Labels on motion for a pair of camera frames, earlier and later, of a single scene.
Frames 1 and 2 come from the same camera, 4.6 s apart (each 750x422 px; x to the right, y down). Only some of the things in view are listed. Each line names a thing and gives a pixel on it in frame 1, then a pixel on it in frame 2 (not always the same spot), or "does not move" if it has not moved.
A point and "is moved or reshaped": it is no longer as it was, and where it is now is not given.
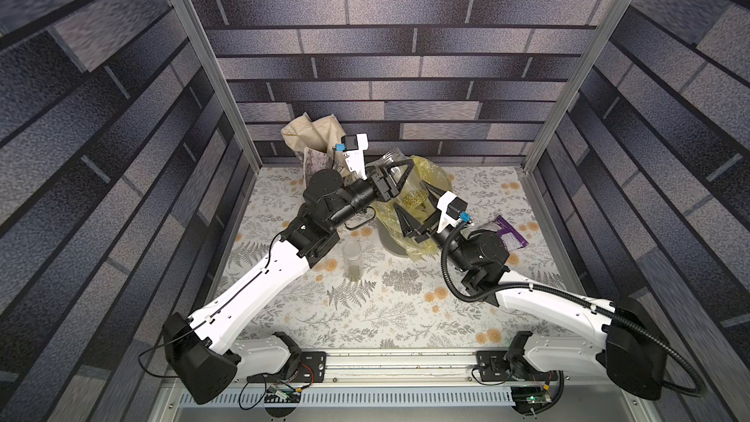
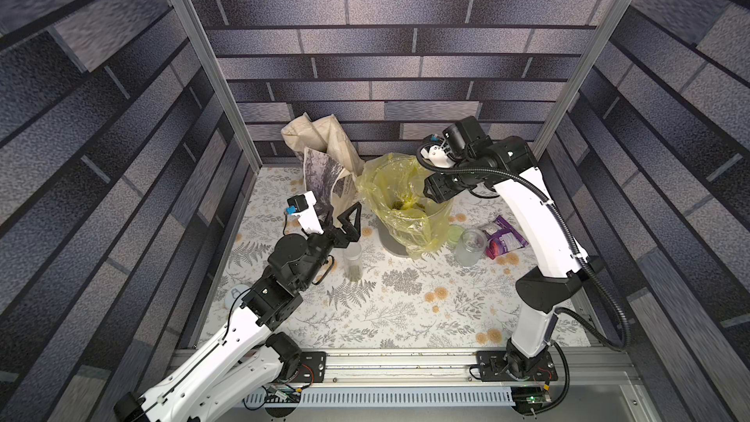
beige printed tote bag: [313, 141] does not move
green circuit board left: [280, 394] does not move
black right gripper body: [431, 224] -> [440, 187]
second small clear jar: [352, 251] does not move
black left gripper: [383, 189] -> [349, 234]
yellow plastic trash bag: [433, 174] is moved or reshaped
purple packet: [513, 239] does not move
